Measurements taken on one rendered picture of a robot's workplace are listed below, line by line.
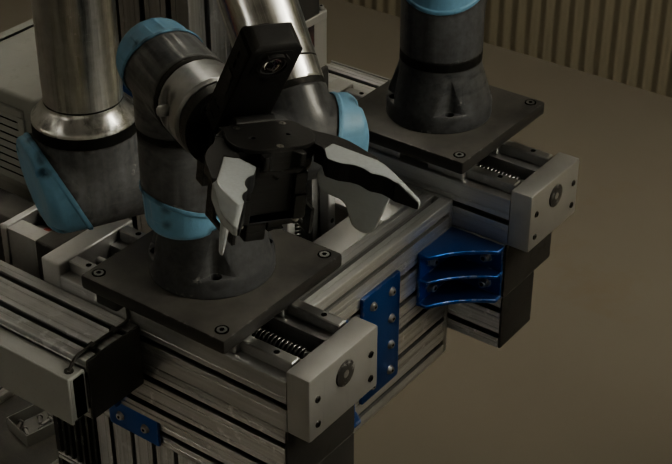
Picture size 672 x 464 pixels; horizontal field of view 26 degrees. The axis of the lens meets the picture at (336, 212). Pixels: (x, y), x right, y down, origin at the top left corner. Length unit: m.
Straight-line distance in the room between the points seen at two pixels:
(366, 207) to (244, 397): 0.63
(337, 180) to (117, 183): 0.50
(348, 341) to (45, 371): 0.36
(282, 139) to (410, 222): 0.89
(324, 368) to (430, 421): 1.69
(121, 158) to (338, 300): 0.45
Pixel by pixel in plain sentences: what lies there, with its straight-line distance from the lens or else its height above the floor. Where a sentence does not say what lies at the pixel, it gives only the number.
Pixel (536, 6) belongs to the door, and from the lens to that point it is 4.90.
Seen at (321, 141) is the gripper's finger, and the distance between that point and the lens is 1.14.
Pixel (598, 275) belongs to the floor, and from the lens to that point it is 3.85.
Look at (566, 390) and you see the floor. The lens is 3.45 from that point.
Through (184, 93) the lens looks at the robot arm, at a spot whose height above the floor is 1.59.
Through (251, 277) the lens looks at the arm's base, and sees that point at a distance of 1.69.
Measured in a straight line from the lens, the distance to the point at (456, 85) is 2.01.
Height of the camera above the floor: 2.13
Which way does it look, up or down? 32 degrees down
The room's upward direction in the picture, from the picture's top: straight up
